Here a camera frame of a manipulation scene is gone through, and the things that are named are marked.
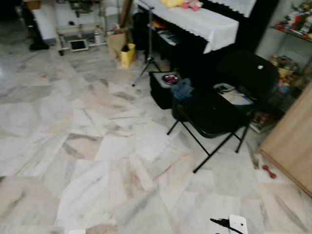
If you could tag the dark round bowl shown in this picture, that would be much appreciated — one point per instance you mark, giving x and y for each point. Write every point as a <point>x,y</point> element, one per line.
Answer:
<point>170,79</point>

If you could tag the yellow bag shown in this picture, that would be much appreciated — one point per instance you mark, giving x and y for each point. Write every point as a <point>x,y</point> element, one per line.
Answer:
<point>127,56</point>

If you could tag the white tablecloth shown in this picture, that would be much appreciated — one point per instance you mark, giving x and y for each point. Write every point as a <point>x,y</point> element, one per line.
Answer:
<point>204,24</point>

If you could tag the glass shelf with toys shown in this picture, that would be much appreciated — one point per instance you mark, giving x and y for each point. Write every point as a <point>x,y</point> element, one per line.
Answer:
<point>295,22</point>

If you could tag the white lace cloth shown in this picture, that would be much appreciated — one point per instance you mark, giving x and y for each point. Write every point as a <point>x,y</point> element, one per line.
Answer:
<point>236,6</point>

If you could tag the yellow plush toy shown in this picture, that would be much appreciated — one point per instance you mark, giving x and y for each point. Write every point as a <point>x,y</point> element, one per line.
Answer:
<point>171,3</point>

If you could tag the white papers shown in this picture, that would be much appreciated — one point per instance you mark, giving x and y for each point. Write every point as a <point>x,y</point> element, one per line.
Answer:
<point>235,96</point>

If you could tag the black box stool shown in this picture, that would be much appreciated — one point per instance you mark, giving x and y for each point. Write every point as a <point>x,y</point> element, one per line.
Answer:
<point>160,95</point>

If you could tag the black folding chair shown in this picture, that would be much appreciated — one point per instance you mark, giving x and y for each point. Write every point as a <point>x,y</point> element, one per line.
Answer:
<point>214,114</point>

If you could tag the white framed tablet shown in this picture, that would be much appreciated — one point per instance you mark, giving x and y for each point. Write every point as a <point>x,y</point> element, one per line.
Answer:
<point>78,45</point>

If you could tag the black floor appliance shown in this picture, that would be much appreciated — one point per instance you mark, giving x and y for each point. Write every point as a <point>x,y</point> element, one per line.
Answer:
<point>36,39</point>

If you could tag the blue cloth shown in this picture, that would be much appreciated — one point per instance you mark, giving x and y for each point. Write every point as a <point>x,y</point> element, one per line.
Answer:
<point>183,90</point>

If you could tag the brown paper bag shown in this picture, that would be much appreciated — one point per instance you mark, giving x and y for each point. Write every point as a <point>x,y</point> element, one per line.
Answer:
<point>116,41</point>

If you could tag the light wooden cabinet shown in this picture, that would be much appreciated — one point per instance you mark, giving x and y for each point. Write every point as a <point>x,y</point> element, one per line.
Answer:
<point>292,141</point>

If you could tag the black tripod stand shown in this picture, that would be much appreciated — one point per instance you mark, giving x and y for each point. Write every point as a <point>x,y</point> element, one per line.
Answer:
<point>150,48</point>

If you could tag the pink plush toy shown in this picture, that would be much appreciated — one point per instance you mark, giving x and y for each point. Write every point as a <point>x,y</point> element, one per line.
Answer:
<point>193,5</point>

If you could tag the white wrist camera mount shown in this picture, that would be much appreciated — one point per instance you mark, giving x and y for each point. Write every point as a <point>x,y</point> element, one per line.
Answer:
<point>77,232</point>
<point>238,225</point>

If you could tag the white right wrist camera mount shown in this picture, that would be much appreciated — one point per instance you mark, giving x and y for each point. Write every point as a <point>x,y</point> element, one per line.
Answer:
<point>238,225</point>

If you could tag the small red dumbbell toy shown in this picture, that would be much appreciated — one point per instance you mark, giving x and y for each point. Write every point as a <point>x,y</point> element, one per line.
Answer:
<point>269,171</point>

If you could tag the black piano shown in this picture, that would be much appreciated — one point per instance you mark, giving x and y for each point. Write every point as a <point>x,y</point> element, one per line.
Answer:
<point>246,31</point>

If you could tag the metal rack cart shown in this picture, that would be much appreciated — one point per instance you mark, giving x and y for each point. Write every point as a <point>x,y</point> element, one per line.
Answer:
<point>80,30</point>

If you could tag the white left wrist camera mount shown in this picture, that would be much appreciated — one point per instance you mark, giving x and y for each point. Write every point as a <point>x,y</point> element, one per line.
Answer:
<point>77,232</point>

